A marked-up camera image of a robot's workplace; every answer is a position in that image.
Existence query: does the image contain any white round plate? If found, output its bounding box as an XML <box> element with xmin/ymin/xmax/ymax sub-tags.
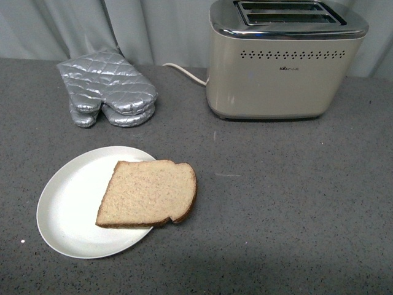
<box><xmin>36</xmin><ymin>146</ymin><xmax>153</xmax><ymax>259</ymax></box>

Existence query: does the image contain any silver quilted oven mitt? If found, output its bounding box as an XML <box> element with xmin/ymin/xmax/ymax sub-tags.
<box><xmin>69</xmin><ymin>103</ymin><xmax>155</xmax><ymax>128</ymax></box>
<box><xmin>57</xmin><ymin>50</ymin><xmax>158</xmax><ymax>116</ymax></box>

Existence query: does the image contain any lower silver quilted oven mitt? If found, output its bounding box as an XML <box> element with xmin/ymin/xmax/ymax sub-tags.
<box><xmin>69</xmin><ymin>103</ymin><xmax>155</xmax><ymax>128</ymax></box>

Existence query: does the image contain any white toaster power cable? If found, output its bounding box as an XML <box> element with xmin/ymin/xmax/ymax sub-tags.
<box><xmin>162</xmin><ymin>62</ymin><xmax>209</xmax><ymax>87</ymax></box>

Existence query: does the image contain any upper silver quilted oven mitt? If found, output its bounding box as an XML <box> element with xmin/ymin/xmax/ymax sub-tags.
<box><xmin>57</xmin><ymin>50</ymin><xmax>158</xmax><ymax>116</ymax></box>

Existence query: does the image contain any cream two-slot toaster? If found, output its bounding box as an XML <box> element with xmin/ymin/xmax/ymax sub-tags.
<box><xmin>206</xmin><ymin>1</ymin><xmax>368</xmax><ymax>119</ymax></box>

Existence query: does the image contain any brown bread slice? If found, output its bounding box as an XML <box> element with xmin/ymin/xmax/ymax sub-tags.
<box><xmin>95</xmin><ymin>160</ymin><xmax>197</xmax><ymax>228</ymax></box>

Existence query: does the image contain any grey curtain backdrop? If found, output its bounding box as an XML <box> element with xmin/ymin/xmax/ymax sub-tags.
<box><xmin>0</xmin><ymin>0</ymin><xmax>393</xmax><ymax>78</ymax></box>

